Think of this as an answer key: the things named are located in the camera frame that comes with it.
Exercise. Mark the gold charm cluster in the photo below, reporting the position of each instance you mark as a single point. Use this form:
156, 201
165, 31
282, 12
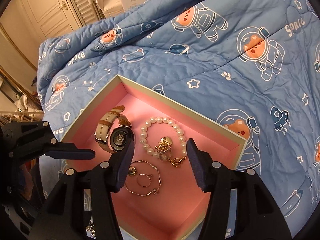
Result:
163, 151

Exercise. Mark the pink lined jewelry box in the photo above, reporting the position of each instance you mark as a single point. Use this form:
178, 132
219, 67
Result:
180, 206

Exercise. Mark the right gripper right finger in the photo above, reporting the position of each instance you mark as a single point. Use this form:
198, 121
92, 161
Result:
257, 215

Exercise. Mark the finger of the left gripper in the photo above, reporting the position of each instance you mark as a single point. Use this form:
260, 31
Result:
25, 141

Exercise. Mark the blue space bear quilt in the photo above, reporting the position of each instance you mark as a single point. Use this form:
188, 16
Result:
256, 61

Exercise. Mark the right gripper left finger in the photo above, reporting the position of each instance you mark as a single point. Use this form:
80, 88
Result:
80, 196

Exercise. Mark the beige strap wristwatch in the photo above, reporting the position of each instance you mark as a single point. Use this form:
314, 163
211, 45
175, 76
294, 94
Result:
114, 130

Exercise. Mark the white panel door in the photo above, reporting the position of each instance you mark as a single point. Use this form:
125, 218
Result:
49, 18

